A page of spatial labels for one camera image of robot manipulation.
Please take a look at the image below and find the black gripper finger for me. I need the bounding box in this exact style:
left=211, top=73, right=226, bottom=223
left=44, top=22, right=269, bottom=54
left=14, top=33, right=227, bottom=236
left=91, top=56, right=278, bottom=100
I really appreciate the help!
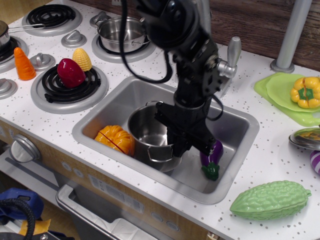
left=173, top=139, right=192, bottom=157
left=167, top=125, right=178, bottom=145

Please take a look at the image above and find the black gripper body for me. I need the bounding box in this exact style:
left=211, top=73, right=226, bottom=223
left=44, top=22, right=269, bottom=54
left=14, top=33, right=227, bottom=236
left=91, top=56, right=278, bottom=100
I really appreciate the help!
left=155, top=101, right=216, bottom=156

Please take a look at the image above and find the tall steel pot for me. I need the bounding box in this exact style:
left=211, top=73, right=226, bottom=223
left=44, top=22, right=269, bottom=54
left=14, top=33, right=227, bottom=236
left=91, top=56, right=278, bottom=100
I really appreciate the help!
left=127, top=105, right=182, bottom=173

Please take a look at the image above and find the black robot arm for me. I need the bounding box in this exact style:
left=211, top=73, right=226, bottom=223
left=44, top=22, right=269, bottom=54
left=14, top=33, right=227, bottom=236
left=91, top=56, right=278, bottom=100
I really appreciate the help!
left=135, top=0, right=222, bottom=157

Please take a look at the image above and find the stainless steel sink basin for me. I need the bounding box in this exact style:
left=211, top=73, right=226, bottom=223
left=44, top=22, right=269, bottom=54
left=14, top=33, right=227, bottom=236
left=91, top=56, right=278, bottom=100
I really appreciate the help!
left=72, top=76, right=260, bottom=204

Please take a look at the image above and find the steel pot lid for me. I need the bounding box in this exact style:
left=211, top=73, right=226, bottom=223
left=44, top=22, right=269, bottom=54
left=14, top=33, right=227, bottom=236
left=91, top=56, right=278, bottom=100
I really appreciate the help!
left=288, top=126, right=320, bottom=151

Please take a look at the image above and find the shallow steel pot on burner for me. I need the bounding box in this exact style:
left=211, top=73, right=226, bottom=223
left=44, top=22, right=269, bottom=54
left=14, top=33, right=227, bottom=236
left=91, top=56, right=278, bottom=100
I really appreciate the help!
left=97, top=16, right=150, bottom=53

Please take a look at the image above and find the purple toy eggplant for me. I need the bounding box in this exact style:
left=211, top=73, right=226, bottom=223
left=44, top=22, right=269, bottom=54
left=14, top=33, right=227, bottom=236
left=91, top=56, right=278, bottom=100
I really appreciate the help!
left=200, top=140, right=224, bottom=181

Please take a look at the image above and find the orange toy pumpkin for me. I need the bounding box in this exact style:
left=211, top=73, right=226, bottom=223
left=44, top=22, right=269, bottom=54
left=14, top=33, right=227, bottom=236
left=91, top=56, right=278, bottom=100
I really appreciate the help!
left=94, top=125, right=135, bottom=156

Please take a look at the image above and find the silver toy faucet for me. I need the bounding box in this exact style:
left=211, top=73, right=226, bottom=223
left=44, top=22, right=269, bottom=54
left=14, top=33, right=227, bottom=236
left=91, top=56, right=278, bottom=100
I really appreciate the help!
left=199, top=0, right=243, bottom=99

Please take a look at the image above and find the green cutting board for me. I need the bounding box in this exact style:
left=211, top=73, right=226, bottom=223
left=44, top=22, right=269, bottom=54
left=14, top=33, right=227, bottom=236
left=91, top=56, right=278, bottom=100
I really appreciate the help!
left=254, top=72, right=320, bottom=127

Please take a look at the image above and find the light green plate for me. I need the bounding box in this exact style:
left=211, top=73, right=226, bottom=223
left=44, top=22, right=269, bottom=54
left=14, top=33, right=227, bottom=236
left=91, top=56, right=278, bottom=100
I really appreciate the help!
left=266, top=73, right=320, bottom=113

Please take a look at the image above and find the green toy bitter melon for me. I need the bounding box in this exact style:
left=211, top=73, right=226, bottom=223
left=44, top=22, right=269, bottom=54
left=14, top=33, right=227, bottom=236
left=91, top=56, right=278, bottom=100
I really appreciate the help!
left=229, top=180, right=312, bottom=220

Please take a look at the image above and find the grey vertical pole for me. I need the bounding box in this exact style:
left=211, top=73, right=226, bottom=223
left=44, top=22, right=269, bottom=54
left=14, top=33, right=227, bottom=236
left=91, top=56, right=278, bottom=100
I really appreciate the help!
left=270, top=0, right=313, bottom=74

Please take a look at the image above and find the red toy pepper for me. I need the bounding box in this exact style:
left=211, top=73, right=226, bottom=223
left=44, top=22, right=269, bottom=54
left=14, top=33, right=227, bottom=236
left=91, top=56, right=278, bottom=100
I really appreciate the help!
left=57, top=58, right=86, bottom=89

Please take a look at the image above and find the yellow toy bell pepper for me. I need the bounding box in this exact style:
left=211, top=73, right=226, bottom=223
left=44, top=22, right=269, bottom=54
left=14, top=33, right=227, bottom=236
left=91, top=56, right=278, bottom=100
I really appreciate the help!
left=290, top=76, right=320, bottom=109

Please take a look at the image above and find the yellow toy corn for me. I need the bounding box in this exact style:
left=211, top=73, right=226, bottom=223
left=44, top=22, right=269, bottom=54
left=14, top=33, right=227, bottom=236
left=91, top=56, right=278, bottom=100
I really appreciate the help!
left=72, top=48, right=93, bottom=72

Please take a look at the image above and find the purple striped toy vegetable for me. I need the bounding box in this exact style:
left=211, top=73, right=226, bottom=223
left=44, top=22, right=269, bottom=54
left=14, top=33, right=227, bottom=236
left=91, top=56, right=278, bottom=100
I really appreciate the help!
left=310, top=150, right=320, bottom=175

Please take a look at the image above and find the front right black burner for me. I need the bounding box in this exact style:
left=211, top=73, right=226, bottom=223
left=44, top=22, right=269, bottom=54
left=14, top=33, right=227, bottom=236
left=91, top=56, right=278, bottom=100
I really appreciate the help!
left=30, top=66, right=109, bottom=114

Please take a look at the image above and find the black burner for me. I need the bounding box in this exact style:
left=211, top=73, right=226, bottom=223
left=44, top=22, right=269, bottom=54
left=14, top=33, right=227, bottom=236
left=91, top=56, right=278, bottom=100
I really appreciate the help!
left=22, top=4, right=82, bottom=37
left=30, top=66, right=109, bottom=114

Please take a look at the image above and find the silver stove knob rear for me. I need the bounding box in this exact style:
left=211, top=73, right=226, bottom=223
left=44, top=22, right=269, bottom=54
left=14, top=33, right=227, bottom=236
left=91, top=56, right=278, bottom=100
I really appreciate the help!
left=61, top=30, right=87, bottom=48

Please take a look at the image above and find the silver stove knob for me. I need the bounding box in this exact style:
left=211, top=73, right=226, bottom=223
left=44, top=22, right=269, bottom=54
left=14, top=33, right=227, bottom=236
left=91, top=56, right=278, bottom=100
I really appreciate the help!
left=89, top=11, right=111, bottom=28
left=30, top=52, right=56, bottom=72
left=0, top=78, right=18, bottom=100
left=61, top=30, right=87, bottom=48

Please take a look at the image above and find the silver stove knob top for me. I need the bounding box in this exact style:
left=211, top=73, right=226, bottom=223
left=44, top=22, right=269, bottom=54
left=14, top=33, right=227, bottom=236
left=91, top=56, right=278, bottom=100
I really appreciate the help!
left=89, top=11, right=111, bottom=28

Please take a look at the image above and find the silver stove knob centre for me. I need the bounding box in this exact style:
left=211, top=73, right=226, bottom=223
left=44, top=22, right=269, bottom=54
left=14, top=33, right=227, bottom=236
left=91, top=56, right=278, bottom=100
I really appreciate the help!
left=30, top=52, right=56, bottom=72

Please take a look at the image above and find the silver oven dial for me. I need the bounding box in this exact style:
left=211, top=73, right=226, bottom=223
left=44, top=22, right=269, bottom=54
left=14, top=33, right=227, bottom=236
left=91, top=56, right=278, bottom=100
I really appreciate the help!
left=9, top=134, right=42, bottom=164

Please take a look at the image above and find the blue object lower left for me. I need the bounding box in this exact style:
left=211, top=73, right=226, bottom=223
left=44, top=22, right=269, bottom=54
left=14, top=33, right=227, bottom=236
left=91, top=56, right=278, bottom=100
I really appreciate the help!
left=0, top=188, right=44, bottom=225

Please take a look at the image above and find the orange toy carrot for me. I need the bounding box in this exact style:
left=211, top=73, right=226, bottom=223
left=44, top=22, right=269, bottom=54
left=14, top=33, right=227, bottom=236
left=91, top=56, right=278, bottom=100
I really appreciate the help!
left=13, top=47, right=37, bottom=81

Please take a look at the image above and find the rear left black burner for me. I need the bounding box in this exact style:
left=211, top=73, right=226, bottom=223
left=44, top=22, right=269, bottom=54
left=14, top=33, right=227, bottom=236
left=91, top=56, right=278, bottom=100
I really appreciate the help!
left=22, top=4, right=82, bottom=37

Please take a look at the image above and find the silver stove knob left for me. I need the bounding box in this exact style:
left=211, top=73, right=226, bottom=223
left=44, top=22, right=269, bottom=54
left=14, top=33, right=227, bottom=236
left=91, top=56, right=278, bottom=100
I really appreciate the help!
left=0, top=78, right=18, bottom=100

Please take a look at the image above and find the left edge burner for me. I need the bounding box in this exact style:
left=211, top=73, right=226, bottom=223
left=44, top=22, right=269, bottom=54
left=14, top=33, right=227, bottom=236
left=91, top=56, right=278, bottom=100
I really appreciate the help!
left=0, top=36, right=29, bottom=74

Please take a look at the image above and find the rear right burner ring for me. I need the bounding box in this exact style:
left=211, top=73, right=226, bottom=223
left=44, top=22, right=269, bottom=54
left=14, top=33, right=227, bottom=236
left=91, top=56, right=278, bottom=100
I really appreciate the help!
left=91, top=33, right=157, bottom=64

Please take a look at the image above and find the grey oven door handle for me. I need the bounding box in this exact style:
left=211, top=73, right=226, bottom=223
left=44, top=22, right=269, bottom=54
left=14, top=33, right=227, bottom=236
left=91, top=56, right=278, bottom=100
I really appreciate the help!
left=56, top=184, right=169, bottom=240

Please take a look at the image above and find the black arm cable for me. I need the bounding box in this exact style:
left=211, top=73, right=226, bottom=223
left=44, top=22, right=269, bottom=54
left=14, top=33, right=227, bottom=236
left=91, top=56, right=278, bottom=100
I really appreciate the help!
left=118, top=0, right=174, bottom=85

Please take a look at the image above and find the black braided cable lower left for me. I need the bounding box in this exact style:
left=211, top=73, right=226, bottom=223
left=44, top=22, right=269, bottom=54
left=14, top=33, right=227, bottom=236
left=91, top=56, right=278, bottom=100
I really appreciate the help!
left=0, top=198, right=36, bottom=240

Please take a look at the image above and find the steel saucepan with wire handle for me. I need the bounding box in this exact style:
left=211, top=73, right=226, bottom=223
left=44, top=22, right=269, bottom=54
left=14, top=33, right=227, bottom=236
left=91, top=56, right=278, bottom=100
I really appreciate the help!
left=0, top=20, right=46, bottom=51

